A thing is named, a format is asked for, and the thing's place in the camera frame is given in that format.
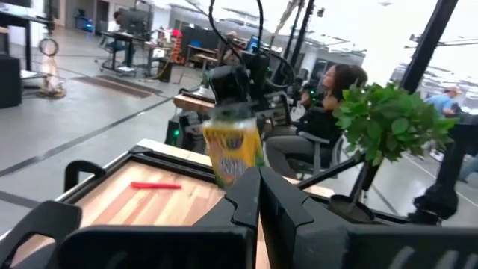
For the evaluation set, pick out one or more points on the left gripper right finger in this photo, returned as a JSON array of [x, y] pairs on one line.
[[298, 231]]

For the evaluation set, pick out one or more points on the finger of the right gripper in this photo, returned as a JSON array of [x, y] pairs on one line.
[[248, 109], [222, 111]]

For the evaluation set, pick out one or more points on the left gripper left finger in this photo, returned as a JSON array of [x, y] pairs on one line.
[[231, 224]]

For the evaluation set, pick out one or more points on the yellow crayon box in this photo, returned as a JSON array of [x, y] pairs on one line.
[[233, 149]]

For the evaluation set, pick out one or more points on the red marker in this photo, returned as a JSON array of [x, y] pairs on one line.
[[155, 185]]

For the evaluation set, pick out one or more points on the black device with green light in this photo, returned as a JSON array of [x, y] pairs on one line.
[[177, 132]]

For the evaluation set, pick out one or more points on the seated person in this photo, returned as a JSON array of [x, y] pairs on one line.
[[317, 119]]

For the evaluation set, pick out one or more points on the grey office chair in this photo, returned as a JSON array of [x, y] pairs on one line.
[[317, 157]]

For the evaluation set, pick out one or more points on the green potted plant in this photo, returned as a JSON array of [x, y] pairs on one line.
[[392, 119]]

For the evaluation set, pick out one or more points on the black box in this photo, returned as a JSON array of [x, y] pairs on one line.
[[9, 80]]

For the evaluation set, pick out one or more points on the black pedestal stand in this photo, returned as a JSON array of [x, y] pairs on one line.
[[440, 198]]

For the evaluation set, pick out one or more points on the black hook-shaped frame bracket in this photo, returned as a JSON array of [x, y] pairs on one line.
[[71, 175]]

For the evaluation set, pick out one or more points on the black diagonal rig post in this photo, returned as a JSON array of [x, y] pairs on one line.
[[429, 41]]

